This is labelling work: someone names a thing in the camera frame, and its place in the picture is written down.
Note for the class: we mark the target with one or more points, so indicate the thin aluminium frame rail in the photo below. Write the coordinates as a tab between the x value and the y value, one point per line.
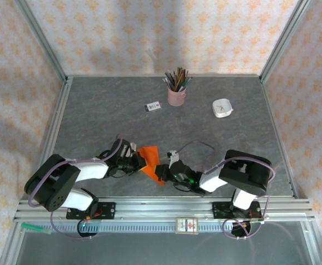
122	75

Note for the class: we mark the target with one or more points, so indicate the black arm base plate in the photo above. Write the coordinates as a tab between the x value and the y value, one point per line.
217	209
108	211

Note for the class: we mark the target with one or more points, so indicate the green pen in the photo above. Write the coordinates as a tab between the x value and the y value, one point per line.
34	228

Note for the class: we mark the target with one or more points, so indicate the label on front rail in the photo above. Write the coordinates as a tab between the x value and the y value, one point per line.
187	225

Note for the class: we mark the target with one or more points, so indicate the pink pencil cup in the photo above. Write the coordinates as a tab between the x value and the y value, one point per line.
176	98

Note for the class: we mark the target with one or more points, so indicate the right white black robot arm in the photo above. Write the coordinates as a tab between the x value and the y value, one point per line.
246	174

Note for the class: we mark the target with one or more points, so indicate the grey pencil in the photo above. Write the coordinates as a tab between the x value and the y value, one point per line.
169	79

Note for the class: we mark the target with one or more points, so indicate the white square clock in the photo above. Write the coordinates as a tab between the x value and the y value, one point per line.
221	107

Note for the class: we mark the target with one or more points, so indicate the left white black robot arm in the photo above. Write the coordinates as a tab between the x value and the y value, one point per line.
53	182

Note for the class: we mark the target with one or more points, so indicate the aluminium frame post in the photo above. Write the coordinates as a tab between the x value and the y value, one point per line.
285	41
42	41

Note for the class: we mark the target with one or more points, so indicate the long white pencil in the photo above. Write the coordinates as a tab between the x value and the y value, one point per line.
168	83

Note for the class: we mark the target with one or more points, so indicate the small black white card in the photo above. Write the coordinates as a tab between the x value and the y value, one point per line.
153	106

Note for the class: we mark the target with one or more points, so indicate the aluminium side rail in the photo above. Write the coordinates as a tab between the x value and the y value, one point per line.
53	132
279	138

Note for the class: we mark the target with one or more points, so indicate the teal pencil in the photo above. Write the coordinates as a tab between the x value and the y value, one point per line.
187	82

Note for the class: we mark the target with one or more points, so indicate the short white pencil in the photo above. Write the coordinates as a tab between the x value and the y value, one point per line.
183	88

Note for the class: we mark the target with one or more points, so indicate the dark brown pencil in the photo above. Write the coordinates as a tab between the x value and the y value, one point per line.
179	76

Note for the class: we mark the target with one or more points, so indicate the orange square paper sheet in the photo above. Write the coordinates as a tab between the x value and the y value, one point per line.
151	154

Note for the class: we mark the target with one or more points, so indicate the wide aluminium base rail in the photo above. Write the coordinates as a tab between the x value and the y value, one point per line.
163	209

